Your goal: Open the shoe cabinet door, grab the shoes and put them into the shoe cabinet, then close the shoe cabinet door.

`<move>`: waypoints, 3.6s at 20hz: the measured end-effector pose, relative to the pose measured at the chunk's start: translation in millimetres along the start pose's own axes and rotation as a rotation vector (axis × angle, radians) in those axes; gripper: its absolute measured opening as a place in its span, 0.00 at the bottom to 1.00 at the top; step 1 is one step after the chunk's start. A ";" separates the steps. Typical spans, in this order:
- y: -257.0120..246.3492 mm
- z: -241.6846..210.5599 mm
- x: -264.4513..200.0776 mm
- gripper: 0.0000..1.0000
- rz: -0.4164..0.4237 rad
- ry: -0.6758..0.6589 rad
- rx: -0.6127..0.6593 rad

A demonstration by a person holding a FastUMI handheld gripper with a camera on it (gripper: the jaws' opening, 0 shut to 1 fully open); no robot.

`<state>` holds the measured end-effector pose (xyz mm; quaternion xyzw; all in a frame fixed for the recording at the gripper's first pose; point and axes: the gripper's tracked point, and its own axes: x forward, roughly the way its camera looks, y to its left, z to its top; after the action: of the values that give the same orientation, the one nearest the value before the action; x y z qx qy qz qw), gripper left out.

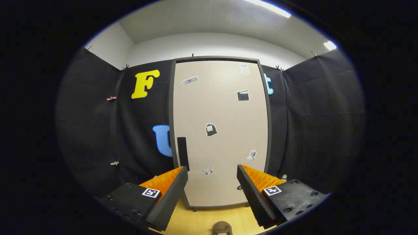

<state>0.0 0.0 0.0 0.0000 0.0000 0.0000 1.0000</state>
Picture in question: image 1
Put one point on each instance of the silver cloth clip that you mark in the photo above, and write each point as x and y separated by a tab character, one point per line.
114	163

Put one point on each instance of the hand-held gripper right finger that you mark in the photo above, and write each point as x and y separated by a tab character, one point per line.
251	192

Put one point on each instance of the long ceiling light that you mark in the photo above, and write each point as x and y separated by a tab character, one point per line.
271	8

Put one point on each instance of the small ceiling light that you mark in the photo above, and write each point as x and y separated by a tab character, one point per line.
330	45

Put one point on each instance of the grey shoe cabinet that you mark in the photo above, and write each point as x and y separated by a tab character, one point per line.
171	107

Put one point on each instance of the pink cloth clip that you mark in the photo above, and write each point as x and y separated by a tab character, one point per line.
111	98

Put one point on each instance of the black backdrop cloth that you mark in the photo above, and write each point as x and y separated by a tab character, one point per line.
91	130

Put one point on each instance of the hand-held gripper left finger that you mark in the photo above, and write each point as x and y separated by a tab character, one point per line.
174	192

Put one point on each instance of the green plastic bottle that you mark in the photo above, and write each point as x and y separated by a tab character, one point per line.
284	178

